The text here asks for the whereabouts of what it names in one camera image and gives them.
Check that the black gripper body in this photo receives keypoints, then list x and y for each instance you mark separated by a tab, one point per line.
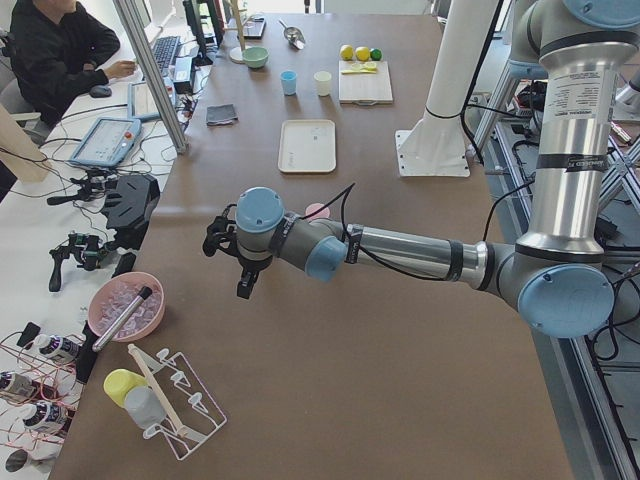
248	266

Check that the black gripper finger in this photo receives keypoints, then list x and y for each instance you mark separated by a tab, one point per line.
246	283

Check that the pink plastic cup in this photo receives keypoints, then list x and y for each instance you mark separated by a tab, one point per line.
317	211

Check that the cream plastic cup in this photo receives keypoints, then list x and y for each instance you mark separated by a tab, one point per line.
323	83

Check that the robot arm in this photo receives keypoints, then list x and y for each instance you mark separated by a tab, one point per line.
552	275

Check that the cream rabbit tray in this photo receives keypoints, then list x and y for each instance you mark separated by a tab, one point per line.
307	147

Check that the metal muddler in bowl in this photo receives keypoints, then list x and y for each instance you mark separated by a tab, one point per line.
144	293

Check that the grey folded cloth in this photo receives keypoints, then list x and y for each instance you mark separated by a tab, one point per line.
221	115

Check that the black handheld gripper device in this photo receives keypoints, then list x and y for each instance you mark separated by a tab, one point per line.
88	250

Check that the blue teach pendant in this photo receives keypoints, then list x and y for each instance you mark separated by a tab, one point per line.
140	102
107	143

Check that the clear cup on rack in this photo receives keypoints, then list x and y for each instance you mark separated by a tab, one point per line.
143	406

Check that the yellow cup on rack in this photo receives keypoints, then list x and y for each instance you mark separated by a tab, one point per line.
119	382

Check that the blue plastic cup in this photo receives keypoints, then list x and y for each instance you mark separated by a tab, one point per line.
288	81

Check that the green ceramic bowl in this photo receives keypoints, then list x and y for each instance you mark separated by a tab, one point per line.
255	57

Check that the wooden mug tree stand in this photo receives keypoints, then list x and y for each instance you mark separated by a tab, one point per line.
236	54

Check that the black keyboard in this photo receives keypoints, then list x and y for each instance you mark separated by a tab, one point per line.
165	50

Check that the wooden cutting board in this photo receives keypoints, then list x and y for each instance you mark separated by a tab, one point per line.
369	89

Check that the metal scoop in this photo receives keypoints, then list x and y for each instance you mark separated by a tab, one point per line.
293	35

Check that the yellow plastic knife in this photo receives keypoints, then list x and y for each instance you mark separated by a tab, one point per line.
358	71

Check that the whole yellow lemon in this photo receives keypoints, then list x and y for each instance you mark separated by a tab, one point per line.
346	52
362	53

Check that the green lime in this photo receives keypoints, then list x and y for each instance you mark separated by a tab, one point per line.
376	54

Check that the seated person in black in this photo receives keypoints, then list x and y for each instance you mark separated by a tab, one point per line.
60	54

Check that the white wire cup rack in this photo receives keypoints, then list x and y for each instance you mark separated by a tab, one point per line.
193	415

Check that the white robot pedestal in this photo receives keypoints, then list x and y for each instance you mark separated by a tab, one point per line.
436	145

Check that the aluminium frame post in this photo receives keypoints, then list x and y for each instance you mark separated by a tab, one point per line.
133	25

